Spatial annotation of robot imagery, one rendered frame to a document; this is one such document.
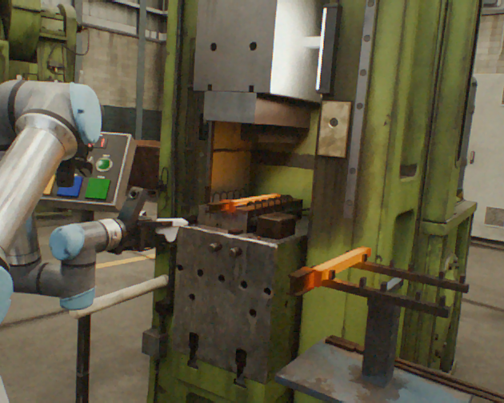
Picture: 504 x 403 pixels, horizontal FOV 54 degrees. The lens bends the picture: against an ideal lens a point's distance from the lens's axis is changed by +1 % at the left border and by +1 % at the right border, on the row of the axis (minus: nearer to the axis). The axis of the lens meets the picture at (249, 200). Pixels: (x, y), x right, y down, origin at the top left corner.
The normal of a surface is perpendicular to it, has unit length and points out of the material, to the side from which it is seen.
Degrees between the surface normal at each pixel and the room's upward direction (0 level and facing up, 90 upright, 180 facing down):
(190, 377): 90
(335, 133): 90
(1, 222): 59
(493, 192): 90
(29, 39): 126
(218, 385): 90
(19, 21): 104
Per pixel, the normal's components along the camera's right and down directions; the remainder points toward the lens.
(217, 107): -0.52, 0.09
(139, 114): 0.75, 0.15
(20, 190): 0.70, -0.38
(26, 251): 0.60, 0.33
